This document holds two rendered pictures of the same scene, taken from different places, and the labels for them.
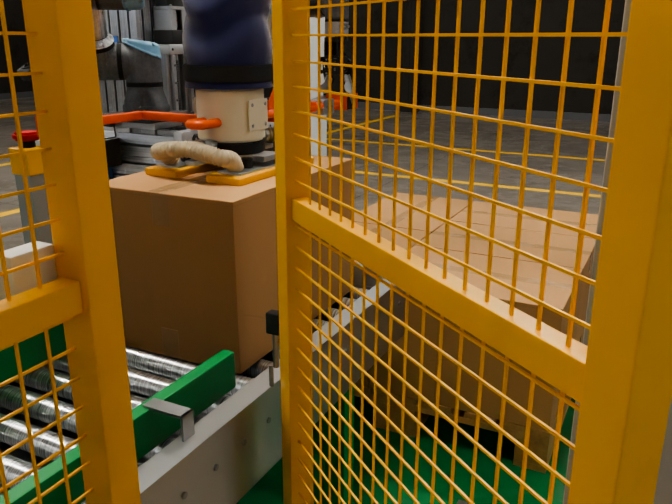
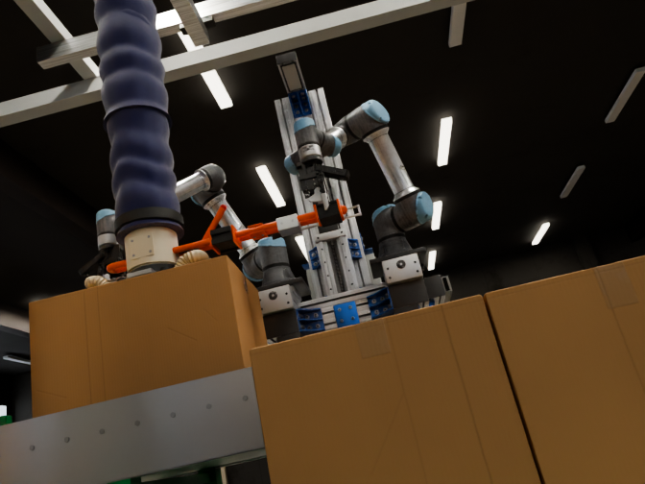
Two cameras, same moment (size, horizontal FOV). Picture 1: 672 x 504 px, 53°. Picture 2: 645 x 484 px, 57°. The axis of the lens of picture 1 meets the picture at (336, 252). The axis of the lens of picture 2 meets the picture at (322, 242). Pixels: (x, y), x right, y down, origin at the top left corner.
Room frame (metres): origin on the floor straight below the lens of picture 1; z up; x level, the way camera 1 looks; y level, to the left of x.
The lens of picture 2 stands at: (1.54, -1.60, 0.34)
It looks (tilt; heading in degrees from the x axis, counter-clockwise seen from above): 20 degrees up; 67
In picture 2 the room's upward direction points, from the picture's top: 13 degrees counter-clockwise
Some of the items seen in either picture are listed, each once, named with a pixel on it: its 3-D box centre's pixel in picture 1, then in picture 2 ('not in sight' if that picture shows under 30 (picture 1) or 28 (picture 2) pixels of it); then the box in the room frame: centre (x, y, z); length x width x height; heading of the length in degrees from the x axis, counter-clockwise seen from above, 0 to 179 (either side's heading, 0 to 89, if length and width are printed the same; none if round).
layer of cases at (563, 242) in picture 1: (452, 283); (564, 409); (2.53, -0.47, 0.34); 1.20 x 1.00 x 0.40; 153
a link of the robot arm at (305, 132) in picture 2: (336, 3); (306, 135); (2.26, 0.00, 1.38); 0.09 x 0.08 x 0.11; 29
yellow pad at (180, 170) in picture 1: (203, 157); not in sight; (1.78, 0.35, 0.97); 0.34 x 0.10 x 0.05; 152
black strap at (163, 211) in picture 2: (228, 72); (150, 227); (1.74, 0.27, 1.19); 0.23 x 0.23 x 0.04
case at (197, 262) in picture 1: (237, 244); (160, 356); (1.73, 0.26, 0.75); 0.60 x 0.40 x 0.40; 154
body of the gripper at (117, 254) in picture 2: not in sight; (111, 261); (1.62, 0.62, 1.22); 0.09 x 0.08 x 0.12; 152
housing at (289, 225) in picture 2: (320, 106); (289, 225); (2.15, 0.05, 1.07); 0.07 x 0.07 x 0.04; 62
